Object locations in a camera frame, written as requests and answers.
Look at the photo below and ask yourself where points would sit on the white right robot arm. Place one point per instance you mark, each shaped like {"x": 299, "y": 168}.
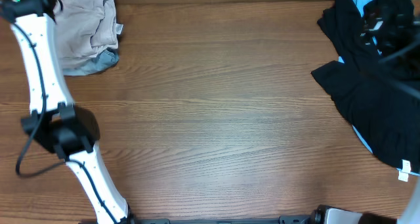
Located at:
{"x": 397, "y": 35}

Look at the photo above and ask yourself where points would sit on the black garment pile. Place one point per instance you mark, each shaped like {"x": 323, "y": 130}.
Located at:
{"x": 385, "y": 119}

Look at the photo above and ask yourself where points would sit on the beige cotton shorts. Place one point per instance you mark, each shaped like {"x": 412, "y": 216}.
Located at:
{"x": 84, "y": 29}

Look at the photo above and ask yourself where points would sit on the folded light blue jeans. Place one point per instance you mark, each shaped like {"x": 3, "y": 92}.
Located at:
{"x": 105, "y": 60}

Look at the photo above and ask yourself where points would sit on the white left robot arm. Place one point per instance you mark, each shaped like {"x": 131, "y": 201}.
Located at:
{"x": 55, "y": 121}

